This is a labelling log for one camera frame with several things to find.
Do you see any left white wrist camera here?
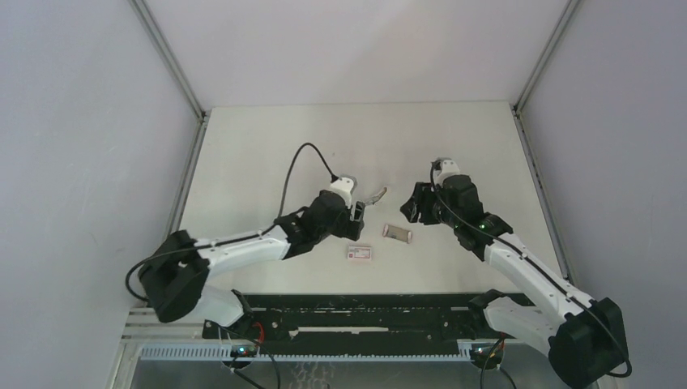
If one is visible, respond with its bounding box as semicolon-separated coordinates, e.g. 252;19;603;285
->
327;174;357;208

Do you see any cardboard staple box tray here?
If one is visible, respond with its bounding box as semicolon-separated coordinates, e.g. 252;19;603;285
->
382;224;412;244

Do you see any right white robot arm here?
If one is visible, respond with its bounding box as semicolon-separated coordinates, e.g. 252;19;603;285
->
400;174;633;388

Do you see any right black camera cable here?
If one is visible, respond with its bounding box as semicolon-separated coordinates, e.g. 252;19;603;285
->
429;160;634;379

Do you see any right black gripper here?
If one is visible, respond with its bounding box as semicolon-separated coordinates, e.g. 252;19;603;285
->
402;182;461;229

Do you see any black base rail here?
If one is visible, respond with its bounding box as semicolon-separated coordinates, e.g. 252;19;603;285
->
202;293;500;356

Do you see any left black camera cable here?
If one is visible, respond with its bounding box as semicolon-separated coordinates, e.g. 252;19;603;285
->
124;142;340;303

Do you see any pink white stapler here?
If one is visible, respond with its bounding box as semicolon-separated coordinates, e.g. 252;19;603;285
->
363;186;388;207

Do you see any black camera cable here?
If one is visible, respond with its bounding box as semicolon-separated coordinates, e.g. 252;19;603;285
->
124;142;340;303
429;160;634;379

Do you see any white slotted cable duct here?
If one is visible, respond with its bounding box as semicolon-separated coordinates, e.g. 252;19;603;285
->
139;342;482;362

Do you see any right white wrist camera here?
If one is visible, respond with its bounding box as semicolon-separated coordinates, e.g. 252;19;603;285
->
432;158;461;185

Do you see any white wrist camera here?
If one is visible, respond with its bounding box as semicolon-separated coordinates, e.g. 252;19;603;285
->
327;174;357;208
432;158;461;185

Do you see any red white staple box sleeve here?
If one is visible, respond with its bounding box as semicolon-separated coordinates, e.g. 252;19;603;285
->
347;246;373;262

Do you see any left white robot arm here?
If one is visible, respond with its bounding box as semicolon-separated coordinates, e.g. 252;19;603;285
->
137;190;366;338

